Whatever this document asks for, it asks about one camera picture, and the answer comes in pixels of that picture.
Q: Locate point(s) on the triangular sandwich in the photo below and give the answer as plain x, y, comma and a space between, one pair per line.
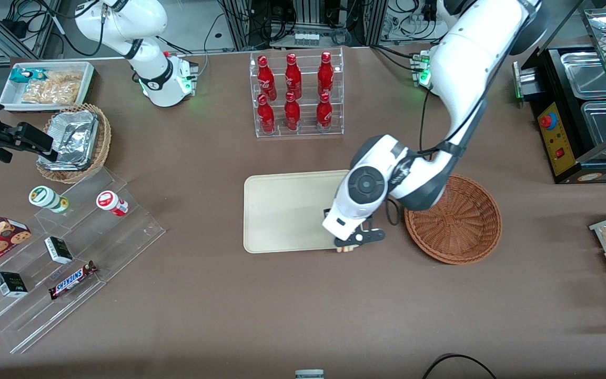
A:
345, 249

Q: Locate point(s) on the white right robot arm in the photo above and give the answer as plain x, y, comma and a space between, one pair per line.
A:
140, 21

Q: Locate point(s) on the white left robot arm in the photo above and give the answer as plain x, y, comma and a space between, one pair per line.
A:
466, 63

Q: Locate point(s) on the light wicker basket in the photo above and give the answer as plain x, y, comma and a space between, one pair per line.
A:
104, 137

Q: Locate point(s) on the beige plastic tray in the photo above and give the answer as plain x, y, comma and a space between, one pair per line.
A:
287, 210

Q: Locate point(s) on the round brown wicker basket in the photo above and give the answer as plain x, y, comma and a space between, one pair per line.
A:
461, 231

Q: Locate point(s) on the aluminium foil container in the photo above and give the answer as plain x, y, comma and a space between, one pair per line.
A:
74, 138

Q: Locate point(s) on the white rectangular snack bin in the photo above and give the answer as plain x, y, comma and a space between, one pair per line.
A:
11, 95

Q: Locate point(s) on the clear bag of crackers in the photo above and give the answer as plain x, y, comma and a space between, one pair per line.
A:
56, 87

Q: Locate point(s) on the white green lidded cup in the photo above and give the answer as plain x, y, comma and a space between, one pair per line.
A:
46, 198

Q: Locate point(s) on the teal snack packet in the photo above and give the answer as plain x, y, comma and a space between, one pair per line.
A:
23, 75

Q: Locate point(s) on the white red lidded cup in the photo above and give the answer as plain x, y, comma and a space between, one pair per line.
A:
111, 202

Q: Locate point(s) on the small black box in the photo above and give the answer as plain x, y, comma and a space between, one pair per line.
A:
59, 249
10, 284

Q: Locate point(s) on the clear acrylic bottle rack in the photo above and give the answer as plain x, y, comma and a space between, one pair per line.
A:
334, 113

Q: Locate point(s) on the red soda bottle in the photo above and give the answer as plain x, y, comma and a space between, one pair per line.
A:
292, 113
325, 73
266, 116
293, 76
324, 113
266, 79

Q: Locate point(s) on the clear acrylic stepped shelf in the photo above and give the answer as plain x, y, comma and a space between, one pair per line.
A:
124, 237

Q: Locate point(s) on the Snickers chocolate bar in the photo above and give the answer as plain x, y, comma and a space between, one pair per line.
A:
71, 280

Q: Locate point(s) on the small grey device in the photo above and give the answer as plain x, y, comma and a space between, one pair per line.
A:
309, 374

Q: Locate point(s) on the white power strip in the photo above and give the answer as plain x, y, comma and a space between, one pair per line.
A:
306, 38

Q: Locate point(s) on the black food warmer machine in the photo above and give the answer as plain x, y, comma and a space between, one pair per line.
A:
563, 152

